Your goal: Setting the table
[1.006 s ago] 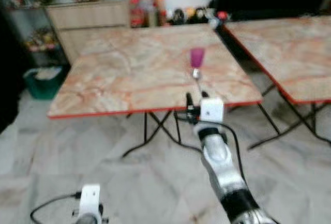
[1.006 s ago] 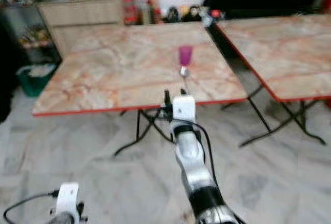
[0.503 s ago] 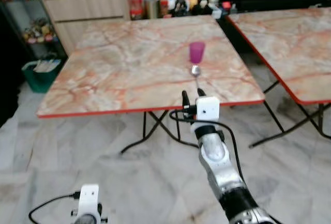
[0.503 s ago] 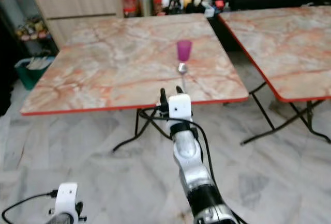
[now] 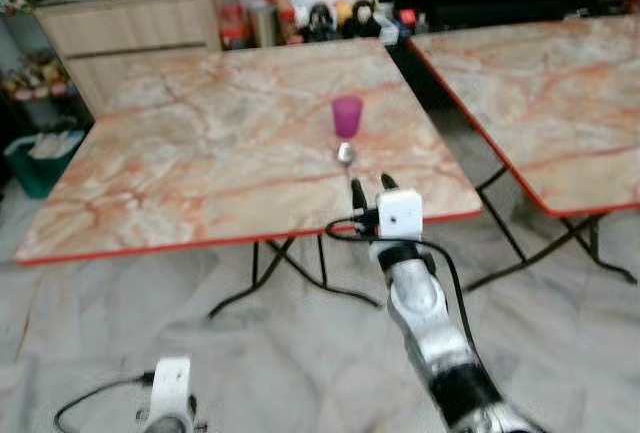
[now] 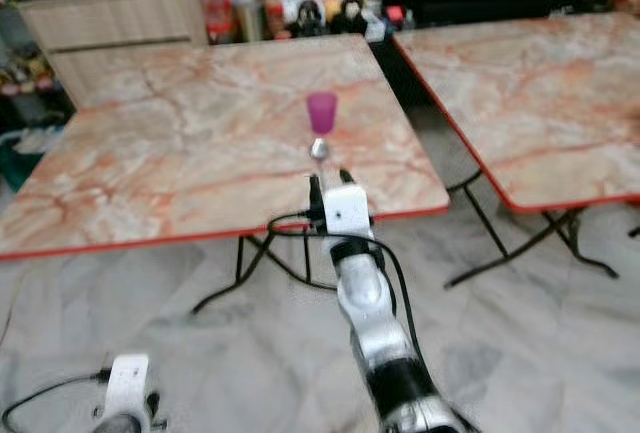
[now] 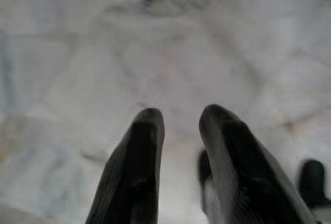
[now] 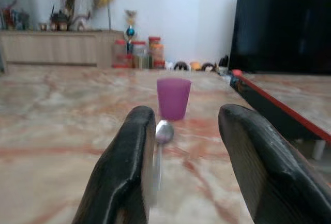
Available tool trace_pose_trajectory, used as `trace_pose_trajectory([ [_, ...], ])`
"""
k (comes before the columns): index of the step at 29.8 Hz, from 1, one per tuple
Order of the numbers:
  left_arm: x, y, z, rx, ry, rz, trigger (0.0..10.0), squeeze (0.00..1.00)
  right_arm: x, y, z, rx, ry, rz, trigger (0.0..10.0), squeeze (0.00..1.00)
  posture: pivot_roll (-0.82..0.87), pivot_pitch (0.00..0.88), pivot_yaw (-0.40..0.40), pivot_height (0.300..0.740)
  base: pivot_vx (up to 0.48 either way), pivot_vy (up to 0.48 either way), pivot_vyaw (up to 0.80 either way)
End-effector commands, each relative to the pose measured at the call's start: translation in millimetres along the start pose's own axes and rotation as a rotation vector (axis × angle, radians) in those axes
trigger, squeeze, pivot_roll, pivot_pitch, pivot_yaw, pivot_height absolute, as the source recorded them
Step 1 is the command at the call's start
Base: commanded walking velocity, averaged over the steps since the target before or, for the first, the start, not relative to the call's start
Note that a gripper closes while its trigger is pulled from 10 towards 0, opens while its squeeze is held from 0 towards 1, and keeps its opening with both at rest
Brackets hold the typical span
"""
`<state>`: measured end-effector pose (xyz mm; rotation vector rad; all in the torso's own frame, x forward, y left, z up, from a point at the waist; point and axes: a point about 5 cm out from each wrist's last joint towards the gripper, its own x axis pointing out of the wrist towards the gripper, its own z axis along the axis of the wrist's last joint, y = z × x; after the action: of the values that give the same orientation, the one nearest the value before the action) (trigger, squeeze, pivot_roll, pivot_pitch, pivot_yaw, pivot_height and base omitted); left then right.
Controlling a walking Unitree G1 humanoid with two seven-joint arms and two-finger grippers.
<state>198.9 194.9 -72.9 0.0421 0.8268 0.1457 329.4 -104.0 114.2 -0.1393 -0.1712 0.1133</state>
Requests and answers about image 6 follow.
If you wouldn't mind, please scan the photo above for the steel spoon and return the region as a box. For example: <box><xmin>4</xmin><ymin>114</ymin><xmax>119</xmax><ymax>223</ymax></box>
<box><xmin>310</xmin><ymin>137</ymin><xmax>331</xmax><ymax>180</ymax></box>

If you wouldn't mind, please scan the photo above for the purple plastic cup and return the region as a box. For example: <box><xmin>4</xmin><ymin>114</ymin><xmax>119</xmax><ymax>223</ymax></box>
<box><xmin>306</xmin><ymin>91</ymin><xmax>338</xmax><ymax>136</ymax></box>

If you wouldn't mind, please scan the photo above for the black plush figure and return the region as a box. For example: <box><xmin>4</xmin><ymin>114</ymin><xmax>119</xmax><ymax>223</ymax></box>
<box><xmin>290</xmin><ymin>0</ymin><xmax>324</xmax><ymax>40</ymax></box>
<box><xmin>336</xmin><ymin>0</ymin><xmax>367</xmax><ymax>37</ymax></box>

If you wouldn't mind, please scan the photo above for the small red jar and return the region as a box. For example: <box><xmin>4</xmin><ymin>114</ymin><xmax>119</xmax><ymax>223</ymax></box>
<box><xmin>265</xmin><ymin>3</ymin><xmax>284</xmax><ymax>38</ymax></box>

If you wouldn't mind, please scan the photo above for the stainless steel tumbler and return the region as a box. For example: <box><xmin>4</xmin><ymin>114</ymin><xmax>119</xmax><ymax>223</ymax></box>
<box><xmin>237</xmin><ymin>0</ymin><xmax>265</xmax><ymax>43</ymax></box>

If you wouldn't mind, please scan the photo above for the light wooden drawer cabinet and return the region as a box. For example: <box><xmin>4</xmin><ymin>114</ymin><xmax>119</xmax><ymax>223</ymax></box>
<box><xmin>18</xmin><ymin>0</ymin><xmax>212</xmax><ymax>110</ymax></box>

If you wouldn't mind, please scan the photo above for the green plastic bin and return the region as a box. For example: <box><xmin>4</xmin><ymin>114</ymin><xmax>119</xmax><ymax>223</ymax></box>
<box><xmin>0</xmin><ymin>125</ymin><xmax>53</xmax><ymax>193</ymax></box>

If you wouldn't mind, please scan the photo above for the glass display shelf with toys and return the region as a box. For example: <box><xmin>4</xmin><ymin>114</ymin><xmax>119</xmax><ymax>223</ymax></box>
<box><xmin>0</xmin><ymin>0</ymin><xmax>61</xmax><ymax>129</ymax></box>

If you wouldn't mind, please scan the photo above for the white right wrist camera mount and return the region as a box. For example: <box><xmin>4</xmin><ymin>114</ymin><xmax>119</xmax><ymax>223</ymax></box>
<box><xmin>322</xmin><ymin>184</ymin><xmax>374</xmax><ymax>239</ymax></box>

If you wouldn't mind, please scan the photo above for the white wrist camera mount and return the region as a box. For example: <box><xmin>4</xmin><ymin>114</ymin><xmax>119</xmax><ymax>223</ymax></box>
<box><xmin>107</xmin><ymin>354</ymin><xmax>152</xmax><ymax>422</ymax></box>
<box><xmin>322</xmin><ymin>184</ymin><xmax>374</xmax><ymax>239</ymax></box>

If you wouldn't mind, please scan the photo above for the black folding table leg frame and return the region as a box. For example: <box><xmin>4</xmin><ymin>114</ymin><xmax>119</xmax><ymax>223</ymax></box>
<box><xmin>444</xmin><ymin>168</ymin><xmax>620</xmax><ymax>290</ymax></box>
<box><xmin>192</xmin><ymin>232</ymin><xmax>343</xmax><ymax>315</ymax></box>

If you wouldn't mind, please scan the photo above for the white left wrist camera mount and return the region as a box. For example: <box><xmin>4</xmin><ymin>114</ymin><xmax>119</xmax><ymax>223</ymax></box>
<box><xmin>107</xmin><ymin>354</ymin><xmax>152</xmax><ymax>422</ymax></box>

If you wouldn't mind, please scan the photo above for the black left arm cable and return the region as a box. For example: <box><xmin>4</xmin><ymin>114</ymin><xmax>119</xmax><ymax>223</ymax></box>
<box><xmin>1</xmin><ymin>371</ymin><xmax>113</xmax><ymax>433</ymax></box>

